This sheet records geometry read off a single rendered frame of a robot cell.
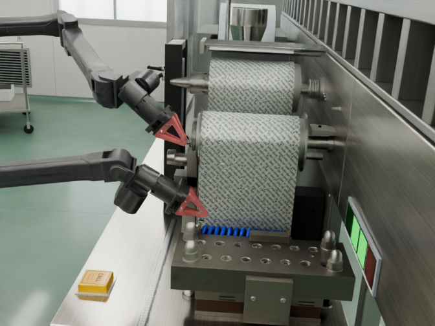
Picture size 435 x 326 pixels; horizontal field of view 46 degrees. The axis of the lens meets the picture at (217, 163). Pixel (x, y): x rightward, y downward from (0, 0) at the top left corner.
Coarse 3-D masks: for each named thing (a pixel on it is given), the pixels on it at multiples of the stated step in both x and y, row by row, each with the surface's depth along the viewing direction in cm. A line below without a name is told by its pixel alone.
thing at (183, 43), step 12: (168, 48) 149; (180, 48) 149; (168, 60) 150; (180, 60) 150; (168, 72) 151; (180, 72) 151; (168, 84) 153; (168, 96) 154; (180, 96) 154; (180, 108) 155; (180, 120) 156; (168, 132) 157; (168, 144) 159; (168, 168) 161; (180, 168) 176
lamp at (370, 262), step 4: (368, 248) 86; (368, 252) 86; (368, 256) 86; (372, 256) 84; (368, 260) 86; (372, 260) 84; (368, 264) 86; (372, 264) 83; (368, 268) 86; (372, 268) 83; (364, 272) 88; (368, 272) 85; (372, 272) 83; (368, 276) 85; (372, 276) 83; (368, 280) 85
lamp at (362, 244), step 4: (360, 236) 92; (360, 240) 92; (364, 240) 89; (360, 244) 92; (364, 244) 89; (360, 248) 92; (364, 248) 89; (360, 252) 92; (364, 252) 89; (360, 256) 92; (364, 256) 88; (360, 260) 91
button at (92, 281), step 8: (88, 272) 128; (96, 272) 128; (104, 272) 128; (112, 272) 128; (80, 280) 124; (88, 280) 124; (96, 280) 124; (104, 280) 125; (112, 280) 128; (80, 288) 123; (88, 288) 123; (96, 288) 123; (104, 288) 123
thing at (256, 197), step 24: (216, 168) 125; (240, 168) 125; (264, 168) 125; (216, 192) 127; (240, 192) 127; (264, 192) 127; (288, 192) 126; (216, 216) 129; (240, 216) 129; (264, 216) 129; (288, 216) 128
